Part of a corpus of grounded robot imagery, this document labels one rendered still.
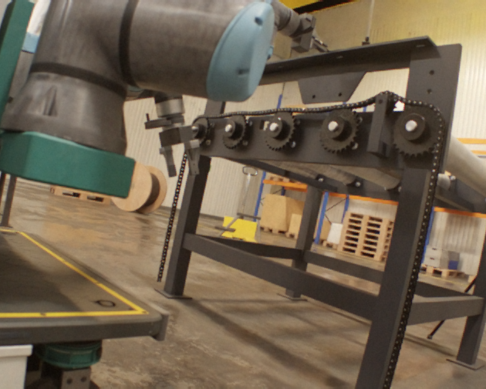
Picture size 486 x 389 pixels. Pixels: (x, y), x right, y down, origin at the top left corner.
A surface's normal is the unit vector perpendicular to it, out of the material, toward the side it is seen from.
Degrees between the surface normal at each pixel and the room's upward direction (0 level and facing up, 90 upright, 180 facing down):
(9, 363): 90
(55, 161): 90
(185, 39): 108
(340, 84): 90
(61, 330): 90
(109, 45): 125
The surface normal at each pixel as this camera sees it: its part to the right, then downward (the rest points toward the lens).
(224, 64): -0.10, 0.59
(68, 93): 0.35, -0.29
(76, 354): 0.56, 0.11
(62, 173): 0.74, 0.15
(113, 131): 0.94, -0.15
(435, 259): -0.74, -0.17
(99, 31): -0.13, 0.33
